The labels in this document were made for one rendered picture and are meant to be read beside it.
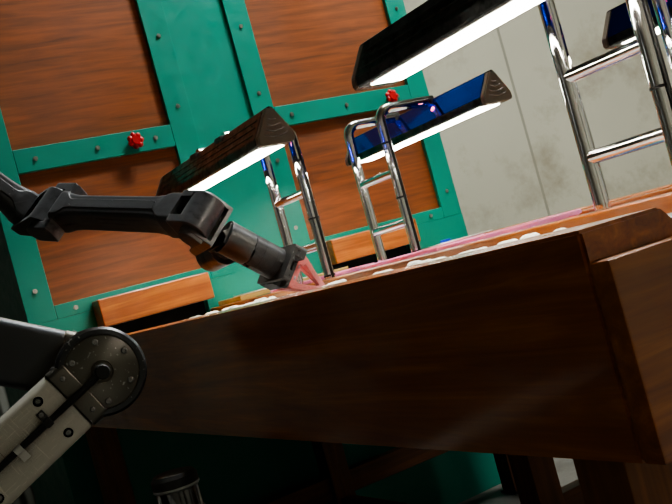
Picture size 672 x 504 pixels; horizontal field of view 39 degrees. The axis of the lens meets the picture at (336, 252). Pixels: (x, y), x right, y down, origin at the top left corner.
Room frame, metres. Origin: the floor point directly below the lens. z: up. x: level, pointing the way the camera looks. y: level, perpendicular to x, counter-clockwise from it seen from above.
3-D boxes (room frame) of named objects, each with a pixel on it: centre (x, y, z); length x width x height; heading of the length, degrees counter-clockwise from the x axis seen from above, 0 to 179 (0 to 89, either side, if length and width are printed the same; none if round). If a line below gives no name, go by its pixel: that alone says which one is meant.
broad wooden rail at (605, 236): (1.53, 0.22, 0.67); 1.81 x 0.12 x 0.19; 30
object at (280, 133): (2.04, 0.21, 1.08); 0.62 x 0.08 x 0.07; 30
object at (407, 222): (2.28, -0.21, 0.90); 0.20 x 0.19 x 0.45; 30
